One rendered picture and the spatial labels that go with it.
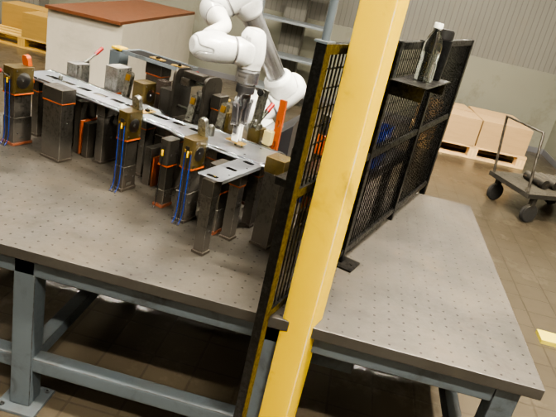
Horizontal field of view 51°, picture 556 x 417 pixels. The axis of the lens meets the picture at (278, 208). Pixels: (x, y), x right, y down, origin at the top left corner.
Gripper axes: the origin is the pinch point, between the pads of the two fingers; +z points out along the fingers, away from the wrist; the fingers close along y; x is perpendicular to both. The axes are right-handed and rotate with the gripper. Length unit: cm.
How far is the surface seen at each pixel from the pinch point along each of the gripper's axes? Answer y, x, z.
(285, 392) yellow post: 53, 65, 61
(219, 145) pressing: 7.3, -2.8, 5.1
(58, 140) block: 21, -77, 24
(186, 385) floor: 26, 13, 105
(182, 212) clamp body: 25.2, -3.4, 30.0
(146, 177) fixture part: 6.6, -37.7, 31.4
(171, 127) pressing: 7.0, -27.4, 5.0
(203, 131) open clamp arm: 17.5, -4.5, -1.4
